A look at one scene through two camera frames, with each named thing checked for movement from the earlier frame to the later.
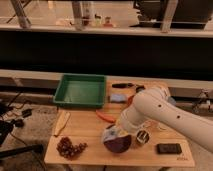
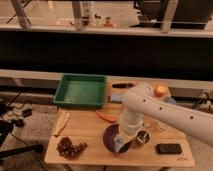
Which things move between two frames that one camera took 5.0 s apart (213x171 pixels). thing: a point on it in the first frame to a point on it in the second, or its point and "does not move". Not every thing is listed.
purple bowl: x=118 y=144 does not move
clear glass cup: x=161 y=126 does not move
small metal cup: x=142 y=137 does not move
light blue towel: x=112 y=132 to x=118 y=143
